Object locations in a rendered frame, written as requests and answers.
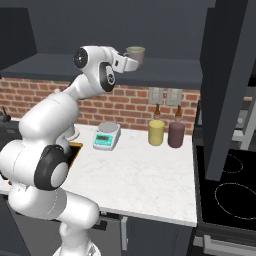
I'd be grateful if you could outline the dark cabinet door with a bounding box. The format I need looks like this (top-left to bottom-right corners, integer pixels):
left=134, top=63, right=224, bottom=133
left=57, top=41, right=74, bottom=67
left=0, top=7, right=38, bottom=72
left=199, top=0, right=256, bottom=182

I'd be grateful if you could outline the black hob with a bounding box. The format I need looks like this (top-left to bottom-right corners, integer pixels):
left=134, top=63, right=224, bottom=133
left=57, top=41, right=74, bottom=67
left=192, top=99, right=256, bottom=246

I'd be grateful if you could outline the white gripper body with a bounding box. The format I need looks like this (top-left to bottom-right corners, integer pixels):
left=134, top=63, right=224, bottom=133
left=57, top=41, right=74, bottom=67
left=123, top=56, right=140, bottom=73

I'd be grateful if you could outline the grey cupboard door handle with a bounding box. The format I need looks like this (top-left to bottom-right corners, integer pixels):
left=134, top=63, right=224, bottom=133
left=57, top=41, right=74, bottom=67
left=120, top=215, right=129, bottom=252

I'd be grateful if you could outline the dark wall cabinet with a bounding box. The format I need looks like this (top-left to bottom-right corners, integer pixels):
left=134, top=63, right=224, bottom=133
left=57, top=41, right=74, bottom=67
left=0, top=0, right=218, bottom=90

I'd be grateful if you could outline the grey oven handle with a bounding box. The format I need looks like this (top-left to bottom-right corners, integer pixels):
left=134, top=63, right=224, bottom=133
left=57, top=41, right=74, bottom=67
left=193, top=234, right=256, bottom=256

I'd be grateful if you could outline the pale green mug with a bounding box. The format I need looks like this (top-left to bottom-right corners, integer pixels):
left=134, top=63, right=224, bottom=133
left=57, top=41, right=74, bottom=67
left=125, top=45, right=147, bottom=67

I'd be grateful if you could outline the dark base cupboard door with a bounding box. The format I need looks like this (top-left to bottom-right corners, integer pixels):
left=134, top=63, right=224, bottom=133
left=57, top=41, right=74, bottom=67
left=125, top=215, right=195, bottom=256

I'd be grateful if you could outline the grey wall socket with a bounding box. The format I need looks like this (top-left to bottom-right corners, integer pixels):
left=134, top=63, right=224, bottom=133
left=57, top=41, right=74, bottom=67
left=166, top=87, right=184, bottom=107
left=148, top=86, right=165, bottom=105

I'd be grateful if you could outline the dark drawer handle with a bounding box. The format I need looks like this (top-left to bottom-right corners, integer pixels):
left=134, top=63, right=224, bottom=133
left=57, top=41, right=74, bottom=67
left=92, top=219, right=108, bottom=232

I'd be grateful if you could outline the yellow bottle brown cap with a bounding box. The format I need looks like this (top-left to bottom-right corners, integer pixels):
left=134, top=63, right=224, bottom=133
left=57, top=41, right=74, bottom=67
left=147, top=103, right=166, bottom=147

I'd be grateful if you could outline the white teal kitchen scale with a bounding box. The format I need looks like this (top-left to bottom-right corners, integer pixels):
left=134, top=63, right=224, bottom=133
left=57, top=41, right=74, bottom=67
left=92, top=121, right=122, bottom=152

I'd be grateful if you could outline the dark red bottle brown cap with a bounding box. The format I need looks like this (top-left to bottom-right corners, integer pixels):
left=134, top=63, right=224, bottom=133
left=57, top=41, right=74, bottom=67
left=167, top=104, right=186, bottom=149

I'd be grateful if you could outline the dark tray orange rim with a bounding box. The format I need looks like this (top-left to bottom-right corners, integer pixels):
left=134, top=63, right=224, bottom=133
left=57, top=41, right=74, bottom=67
left=67, top=141, right=84, bottom=169

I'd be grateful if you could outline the black tap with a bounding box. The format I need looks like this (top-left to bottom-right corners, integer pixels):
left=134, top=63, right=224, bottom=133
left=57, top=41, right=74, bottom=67
left=0, top=106, right=11, bottom=123

